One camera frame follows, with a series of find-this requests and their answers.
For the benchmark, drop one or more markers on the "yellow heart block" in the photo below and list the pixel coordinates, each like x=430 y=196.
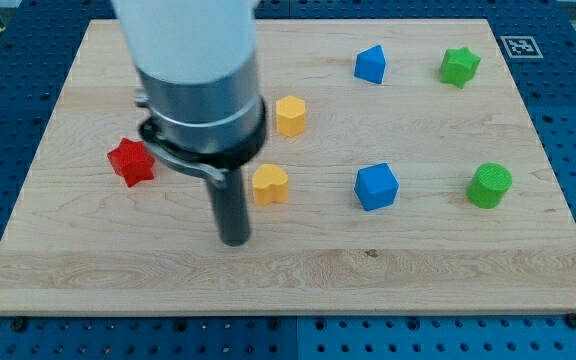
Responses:
x=270 y=185

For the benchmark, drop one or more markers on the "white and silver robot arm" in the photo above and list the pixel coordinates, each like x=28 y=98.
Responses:
x=197 y=63

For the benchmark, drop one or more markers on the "yellow hexagon block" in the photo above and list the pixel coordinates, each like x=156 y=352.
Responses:
x=290 y=116

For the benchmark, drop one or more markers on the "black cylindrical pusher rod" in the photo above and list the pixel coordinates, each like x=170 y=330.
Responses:
x=230 y=208

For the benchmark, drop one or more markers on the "blue cube block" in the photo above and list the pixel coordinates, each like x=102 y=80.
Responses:
x=376 y=186

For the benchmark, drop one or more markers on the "light wooden board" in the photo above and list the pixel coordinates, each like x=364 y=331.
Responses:
x=82 y=243

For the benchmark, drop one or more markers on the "blue pentagon block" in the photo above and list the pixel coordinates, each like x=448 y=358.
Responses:
x=370 y=65

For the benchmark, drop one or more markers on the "red star block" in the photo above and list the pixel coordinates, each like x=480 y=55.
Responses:
x=131 y=161

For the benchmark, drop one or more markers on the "green cylinder block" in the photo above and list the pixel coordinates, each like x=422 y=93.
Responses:
x=489 y=184

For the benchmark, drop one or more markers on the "green star block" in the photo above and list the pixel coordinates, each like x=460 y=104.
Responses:
x=459 y=66

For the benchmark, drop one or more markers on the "white fiducial marker tag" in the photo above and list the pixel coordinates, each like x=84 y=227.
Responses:
x=521 y=47

